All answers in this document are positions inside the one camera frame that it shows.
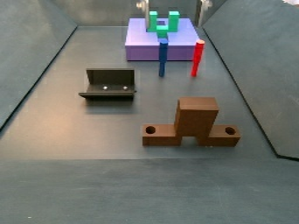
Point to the purple base board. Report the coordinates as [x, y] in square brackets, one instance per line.
[142, 43]

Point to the brown T-shaped block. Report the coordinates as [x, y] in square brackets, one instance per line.
[194, 121]

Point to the green U-shaped block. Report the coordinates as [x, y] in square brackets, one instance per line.
[162, 29]

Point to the black angle bracket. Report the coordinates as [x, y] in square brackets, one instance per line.
[110, 83]

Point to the red cylinder peg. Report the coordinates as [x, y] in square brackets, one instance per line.
[196, 57]

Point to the blue cylinder peg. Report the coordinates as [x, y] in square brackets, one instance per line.
[163, 48]

